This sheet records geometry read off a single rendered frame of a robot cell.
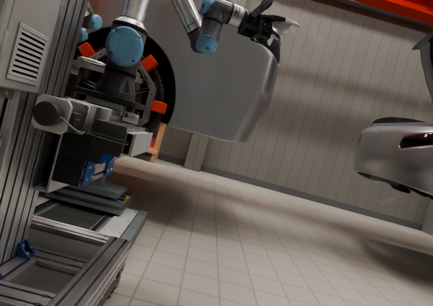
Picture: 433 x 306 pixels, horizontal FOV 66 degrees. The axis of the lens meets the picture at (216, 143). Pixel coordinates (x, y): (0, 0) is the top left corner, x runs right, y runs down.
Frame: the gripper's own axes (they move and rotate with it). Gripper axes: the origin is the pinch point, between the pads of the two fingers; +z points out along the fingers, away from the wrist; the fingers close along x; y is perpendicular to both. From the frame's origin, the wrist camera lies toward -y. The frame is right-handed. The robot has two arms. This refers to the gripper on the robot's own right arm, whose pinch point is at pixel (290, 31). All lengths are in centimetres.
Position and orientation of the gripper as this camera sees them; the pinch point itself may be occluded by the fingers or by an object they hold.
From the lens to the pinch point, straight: 137.4
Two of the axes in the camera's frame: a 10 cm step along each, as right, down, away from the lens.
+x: 2.9, -0.3, -9.6
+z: 9.3, 2.5, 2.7
